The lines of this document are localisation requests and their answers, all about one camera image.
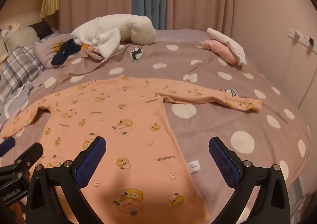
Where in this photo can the yellow fringed cloth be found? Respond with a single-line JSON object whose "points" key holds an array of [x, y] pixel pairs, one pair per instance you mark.
{"points": [[49, 2]]}

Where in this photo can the dark brown pillow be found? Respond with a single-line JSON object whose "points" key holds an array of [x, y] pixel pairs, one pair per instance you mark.
{"points": [[40, 28]]}

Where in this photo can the beige pillow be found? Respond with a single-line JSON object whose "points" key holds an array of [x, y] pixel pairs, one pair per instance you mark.
{"points": [[18, 37]]}

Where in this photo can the white fleece garment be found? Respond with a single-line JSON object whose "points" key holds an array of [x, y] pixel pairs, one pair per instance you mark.
{"points": [[118, 32]]}

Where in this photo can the plaid pillow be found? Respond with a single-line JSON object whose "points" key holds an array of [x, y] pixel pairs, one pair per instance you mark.
{"points": [[17, 65]]}

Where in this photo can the small pink cloth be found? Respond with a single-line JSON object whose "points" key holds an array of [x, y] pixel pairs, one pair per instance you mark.
{"points": [[94, 51]]}

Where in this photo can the orange duck print pajama top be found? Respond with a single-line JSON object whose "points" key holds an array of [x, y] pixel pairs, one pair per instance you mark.
{"points": [[123, 139]]}

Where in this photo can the folded pink garment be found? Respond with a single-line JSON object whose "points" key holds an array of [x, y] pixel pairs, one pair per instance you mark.
{"points": [[221, 50]]}

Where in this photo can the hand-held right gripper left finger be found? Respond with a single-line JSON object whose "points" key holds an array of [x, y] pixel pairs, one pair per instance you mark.
{"points": [[89, 162]]}

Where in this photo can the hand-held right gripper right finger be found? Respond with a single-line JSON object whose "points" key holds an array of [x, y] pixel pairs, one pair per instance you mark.
{"points": [[224, 162]]}

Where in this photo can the folded white garment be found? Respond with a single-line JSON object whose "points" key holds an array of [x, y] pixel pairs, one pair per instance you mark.
{"points": [[229, 40]]}

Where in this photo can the dark navy cloth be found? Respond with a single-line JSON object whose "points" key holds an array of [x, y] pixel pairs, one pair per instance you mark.
{"points": [[65, 52]]}

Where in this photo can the mauve polka dot bedspread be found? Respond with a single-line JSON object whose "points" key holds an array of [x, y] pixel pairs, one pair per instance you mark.
{"points": [[223, 120]]}

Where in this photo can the white wall socket strip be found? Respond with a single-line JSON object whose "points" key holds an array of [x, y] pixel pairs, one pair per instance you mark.
{"points": [[301, 37]]}

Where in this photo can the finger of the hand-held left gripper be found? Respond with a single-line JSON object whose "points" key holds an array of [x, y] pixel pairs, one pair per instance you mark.
{"points": [[6, 146], [31, 152]]}

